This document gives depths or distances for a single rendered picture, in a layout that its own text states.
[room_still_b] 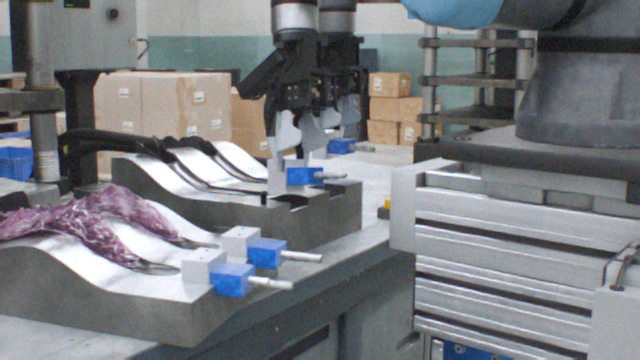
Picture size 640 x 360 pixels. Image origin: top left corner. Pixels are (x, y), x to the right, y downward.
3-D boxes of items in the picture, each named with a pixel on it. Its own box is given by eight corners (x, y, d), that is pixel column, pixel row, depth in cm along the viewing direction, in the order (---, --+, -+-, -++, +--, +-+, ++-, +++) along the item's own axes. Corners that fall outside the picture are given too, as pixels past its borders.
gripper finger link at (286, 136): (293, 166, 99) (300, 105, 101) (262, 167, 102) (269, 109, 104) (305, 171, 101) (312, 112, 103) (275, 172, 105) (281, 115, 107)
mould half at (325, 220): (362, 229, 123) (363, 155, 121) (272, 265, 102) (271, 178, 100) (172, 194, 152) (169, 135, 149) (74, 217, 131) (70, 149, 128)
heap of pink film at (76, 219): (194, 235, 97) (192, 182, 96) (124, 273, 81) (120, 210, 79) (49, 220, 105) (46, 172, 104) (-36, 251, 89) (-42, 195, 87)
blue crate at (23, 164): (63, 182, 468) (61, 151, 464) (16, 192, 433) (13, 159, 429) (11, 174, 497) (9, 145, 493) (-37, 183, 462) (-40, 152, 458)
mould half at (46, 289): (278, 275, 98) (277, 201, 96) (193, 348, 74) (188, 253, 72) (8, 243, 113) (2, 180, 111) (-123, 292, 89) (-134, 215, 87)
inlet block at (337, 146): (380, 161, 134) (380, 134, 133) (367, 165, 130) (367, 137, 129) (325, 155, 141) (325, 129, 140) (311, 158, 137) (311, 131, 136)
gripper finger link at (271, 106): (268, 133, 101) (274, 78, 103) (260, 134, 102) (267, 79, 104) (287, 142, 105) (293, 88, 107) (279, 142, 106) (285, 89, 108)
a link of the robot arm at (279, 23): (260, 9, 105) (292, 18, 112) (261, 38, 105) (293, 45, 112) (298, 0, 101) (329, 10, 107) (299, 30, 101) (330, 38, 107)
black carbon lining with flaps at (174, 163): (316, 193, 121) (316, 140, 119) (257, 211, 108) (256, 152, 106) (179, 173, 140) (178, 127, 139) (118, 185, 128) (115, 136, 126)
